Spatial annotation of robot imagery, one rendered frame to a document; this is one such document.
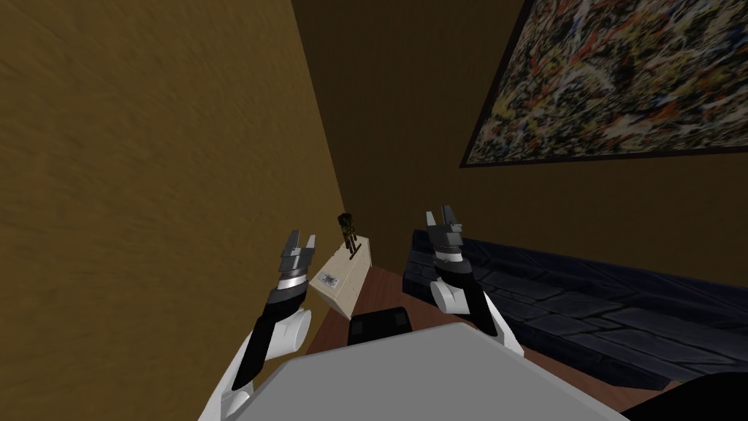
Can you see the beige cabinet with dark figurine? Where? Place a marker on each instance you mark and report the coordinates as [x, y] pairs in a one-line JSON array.
[[345, 280]]

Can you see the dark blue sofa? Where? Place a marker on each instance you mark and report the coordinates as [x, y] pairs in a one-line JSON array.
[[584, 316]]

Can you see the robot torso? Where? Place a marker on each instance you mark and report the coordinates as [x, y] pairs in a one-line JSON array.
[[421, 380]]

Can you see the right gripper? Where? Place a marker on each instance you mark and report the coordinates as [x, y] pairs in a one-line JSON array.
[[446, 238]]

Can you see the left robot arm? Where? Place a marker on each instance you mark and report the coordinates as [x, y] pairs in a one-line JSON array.
[[273, 327]]

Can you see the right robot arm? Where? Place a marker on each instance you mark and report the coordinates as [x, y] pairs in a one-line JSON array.
[[459, 286]]

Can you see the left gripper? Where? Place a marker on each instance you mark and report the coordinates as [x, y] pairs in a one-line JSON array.
[[297, 262]]

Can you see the colourful abstract framed painting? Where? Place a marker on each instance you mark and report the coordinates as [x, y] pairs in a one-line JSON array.
[[619, 76]]

